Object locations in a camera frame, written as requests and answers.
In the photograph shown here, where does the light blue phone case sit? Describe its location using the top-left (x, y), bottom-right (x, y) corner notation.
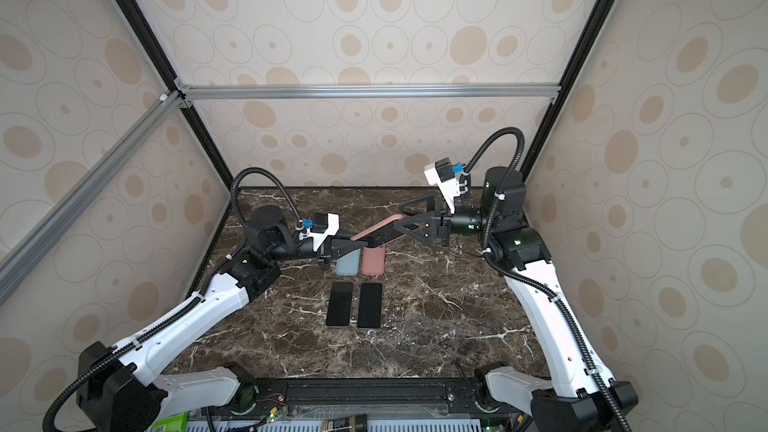
top-left (336, 250), bottom-right (362, 277)

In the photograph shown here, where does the black smartphone rose edge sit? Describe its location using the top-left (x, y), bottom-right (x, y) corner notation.
top-left (351, 214), bottom-right (405, 248)

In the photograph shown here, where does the purple smartphone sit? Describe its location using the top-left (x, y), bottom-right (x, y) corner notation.
top-left (326, 282), bottom-right (354, 327)
top-left (357, 283), bottom-right (383, 329)

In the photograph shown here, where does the pink cased smartphone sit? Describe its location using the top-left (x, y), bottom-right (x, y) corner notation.
top-left (360, 245), bottom-right (386, 277)

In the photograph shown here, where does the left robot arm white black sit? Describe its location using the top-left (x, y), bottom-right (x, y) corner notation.
top-left (74, 205), bottom-right (393, 431)

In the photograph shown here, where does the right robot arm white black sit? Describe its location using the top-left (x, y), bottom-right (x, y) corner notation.
top-left (395, 159), bottom-right (638, 431)

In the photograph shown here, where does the green packet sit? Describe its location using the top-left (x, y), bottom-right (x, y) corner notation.
top-left (150, 413), bottom-right (188, 432)

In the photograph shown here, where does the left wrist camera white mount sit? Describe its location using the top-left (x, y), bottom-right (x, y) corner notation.
top-left (299, 212), bottom-right (340, 252)

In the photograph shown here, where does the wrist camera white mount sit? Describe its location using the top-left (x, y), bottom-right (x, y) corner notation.
top-left (299, 212), bottom-right (340, 252)
top-left (424, 157), bottom-right (470, 214)

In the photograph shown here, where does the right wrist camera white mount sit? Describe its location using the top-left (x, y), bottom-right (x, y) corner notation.
top-left (424, 157), bottom-right (470, 214)

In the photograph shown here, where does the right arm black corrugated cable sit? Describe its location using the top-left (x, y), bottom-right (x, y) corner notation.
top-left (464, 127), bottom-right (634, 432)

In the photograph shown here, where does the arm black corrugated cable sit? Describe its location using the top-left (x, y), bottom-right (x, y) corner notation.
top-left (41, 166), bottom-right (307, 432)
top-left (464, 127), bottom-right (634, 432)

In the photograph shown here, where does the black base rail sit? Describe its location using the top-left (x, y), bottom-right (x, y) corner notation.
top-left (137, 376), bottom-right (625, 432)

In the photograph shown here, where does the horizontal aluminium rail back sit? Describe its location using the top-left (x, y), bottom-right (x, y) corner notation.
top-left (181, 83), bottom-right (561, 100)

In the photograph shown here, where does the white slotted cable duct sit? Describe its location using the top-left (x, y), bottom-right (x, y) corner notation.
top-left (186, 419), bottom-right (487, 432)

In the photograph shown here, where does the diagonal aluminium rail left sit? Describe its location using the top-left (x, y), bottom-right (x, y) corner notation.
top-left (1, 91), bottom-right (181, 302)

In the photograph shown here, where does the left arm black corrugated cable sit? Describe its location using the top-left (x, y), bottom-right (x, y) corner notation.
top-left (41, 166), bottom-right (307, 432)

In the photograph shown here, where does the black frame post right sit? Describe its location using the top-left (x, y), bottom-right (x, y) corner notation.
top-left (520, 0), bottom-right (617, 181)

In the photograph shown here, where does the black frame post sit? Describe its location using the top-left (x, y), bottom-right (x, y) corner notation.
top-left (520, 0), bottom-right (617, 181)
top-left (114, 0), bottom-right (233, 189)

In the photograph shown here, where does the black frame post left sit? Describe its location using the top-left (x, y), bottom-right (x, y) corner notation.
top-left (114, 0), bottom-right (233, 189)

